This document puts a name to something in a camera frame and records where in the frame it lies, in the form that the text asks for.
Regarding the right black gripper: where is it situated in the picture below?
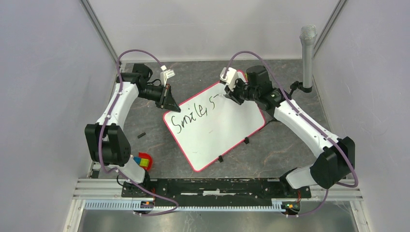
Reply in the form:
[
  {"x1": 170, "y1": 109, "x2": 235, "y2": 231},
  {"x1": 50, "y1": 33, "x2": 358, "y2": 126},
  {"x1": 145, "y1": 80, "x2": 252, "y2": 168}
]
[{"x1": 225, "y1": 77, "x2": 259, "y2": 105}]

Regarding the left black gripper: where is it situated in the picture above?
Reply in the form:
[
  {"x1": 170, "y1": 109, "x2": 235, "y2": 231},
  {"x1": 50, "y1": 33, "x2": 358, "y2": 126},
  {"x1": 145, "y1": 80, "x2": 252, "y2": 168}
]
[{"x1": 138, "y1": 83, "x2": 181, "y2": 113}]

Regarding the black marker cap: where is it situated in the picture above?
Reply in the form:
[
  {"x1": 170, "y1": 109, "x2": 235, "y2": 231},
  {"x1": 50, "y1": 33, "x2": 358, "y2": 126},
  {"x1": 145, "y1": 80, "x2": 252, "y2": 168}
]
[{"x1": 137, "y1": 132, "x2": 146, "y2": 139}]

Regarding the pink framed whiteboard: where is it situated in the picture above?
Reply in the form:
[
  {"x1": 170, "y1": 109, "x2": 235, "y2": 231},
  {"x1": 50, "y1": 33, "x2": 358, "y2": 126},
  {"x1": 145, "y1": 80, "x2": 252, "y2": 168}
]
[{"x1": 163, "y1": 82, "x2": 266, "y2": 172}]

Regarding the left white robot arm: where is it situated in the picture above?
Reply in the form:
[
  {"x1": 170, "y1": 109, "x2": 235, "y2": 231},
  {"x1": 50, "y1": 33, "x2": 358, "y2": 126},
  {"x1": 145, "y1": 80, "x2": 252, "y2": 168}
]
[{"x1": 85, "y1": 63, "x2": 181, "y2": 197}]

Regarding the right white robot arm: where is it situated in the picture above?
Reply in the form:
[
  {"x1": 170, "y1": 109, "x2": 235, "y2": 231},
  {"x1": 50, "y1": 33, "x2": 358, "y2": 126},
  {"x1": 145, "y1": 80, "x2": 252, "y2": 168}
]
[{"x1": 220, "y1": 65, "x2": 355, "y2": 197}]

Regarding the red bowl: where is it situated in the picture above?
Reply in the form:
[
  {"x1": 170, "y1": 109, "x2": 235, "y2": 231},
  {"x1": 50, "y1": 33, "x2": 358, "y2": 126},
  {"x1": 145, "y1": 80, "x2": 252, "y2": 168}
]
[{"x1": 133, "y1": 152, "x2": 153, "y2": 171}]

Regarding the colourful block toy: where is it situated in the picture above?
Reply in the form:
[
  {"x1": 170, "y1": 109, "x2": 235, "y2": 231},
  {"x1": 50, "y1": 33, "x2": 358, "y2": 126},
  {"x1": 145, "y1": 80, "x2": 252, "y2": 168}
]
[{"x1": 133, "y1": 157, "x2": 151, "y2": 170}]

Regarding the silver microphone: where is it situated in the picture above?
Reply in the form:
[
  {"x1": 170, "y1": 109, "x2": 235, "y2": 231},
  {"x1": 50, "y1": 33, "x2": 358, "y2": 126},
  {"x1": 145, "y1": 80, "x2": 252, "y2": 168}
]
[{"x1": 299, "y1": 24, "x2": 317, "y2": 92}]

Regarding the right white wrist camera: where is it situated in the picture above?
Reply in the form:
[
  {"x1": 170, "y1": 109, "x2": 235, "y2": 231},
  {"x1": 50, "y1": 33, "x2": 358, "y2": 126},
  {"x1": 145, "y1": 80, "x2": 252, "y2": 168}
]
[{"x1": 220, "y1": 67, "x2": 239, "y2": 91}]

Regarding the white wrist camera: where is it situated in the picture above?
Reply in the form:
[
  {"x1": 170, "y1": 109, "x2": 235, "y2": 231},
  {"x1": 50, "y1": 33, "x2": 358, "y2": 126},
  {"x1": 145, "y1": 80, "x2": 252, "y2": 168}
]
[
  {"x1": 160, "y1": 65, "x2": 175, "y2": 86},
  {"x1": 220, "y1": 67, "x2": 239, "y2": 91}
]

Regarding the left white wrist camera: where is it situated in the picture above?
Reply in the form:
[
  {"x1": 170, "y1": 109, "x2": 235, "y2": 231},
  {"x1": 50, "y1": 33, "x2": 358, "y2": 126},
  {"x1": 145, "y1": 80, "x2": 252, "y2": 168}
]
[{"x1": 160, "y1": 65, "x2": 175, "y2": 86}]

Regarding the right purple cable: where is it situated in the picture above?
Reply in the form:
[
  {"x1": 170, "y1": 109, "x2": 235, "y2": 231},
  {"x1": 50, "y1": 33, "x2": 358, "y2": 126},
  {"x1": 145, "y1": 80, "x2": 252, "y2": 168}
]
[{"x1": 225, "y1": 50, "x2": 359, "y2": 218}]

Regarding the purple cable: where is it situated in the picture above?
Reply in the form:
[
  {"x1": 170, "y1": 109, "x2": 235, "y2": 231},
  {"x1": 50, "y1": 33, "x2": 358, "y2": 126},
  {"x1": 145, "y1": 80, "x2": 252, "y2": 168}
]
[
  {"x1": 225, "y1": 50, "x2": 359, "y2": 218},
  {"x1": 97, "y1": 49, "x2": 180, "y2": 218}
]

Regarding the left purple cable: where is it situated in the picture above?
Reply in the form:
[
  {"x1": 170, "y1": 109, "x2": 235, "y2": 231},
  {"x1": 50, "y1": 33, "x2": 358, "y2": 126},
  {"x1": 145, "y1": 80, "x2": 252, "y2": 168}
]
[{"x1": 97, "y1": 49, "x2": 180, "y2": 218}]

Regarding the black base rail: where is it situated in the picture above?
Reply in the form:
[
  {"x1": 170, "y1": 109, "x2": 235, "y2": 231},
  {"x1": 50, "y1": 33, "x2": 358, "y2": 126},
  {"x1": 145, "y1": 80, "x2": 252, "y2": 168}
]
[{"x1": 121, "y1": 178, "x2": 312, "y2": 208}]

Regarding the aluminium toothed rail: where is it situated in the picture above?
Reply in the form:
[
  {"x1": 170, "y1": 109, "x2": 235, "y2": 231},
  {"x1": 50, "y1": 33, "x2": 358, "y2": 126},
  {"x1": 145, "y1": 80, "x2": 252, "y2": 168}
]
[{"x1": 84, "y1": 197, "x2": 302, "y2": 212}]

